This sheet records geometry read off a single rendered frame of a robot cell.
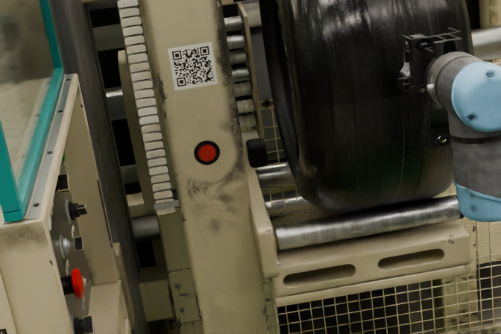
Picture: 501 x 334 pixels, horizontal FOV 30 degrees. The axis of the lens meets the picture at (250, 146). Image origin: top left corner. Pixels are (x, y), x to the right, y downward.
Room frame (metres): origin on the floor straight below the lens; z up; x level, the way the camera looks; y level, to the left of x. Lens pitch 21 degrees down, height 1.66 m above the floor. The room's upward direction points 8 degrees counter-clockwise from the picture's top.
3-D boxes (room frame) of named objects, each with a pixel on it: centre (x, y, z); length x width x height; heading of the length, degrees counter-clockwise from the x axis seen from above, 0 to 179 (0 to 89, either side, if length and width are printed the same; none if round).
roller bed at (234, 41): (2.00, 0.07, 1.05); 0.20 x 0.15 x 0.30; 93
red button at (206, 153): (1.54, 0.08, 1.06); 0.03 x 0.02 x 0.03; 93
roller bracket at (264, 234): (1.63, 0.00, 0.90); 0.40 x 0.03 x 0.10; 3
